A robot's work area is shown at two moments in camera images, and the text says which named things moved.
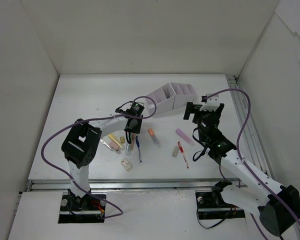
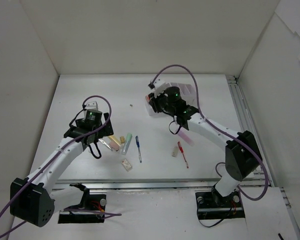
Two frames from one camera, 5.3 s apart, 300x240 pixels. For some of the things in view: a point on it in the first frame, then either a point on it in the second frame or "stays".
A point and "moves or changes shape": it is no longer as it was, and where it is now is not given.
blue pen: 138,144 stays
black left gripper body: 134,127 -> 107,124
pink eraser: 114,145 stays
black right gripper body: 190,111 -> 155,103
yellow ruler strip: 116,140 stays
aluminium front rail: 130,185 stays
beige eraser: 175,151 stays
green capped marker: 128,146 moves or changes shape
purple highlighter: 185,137 stays
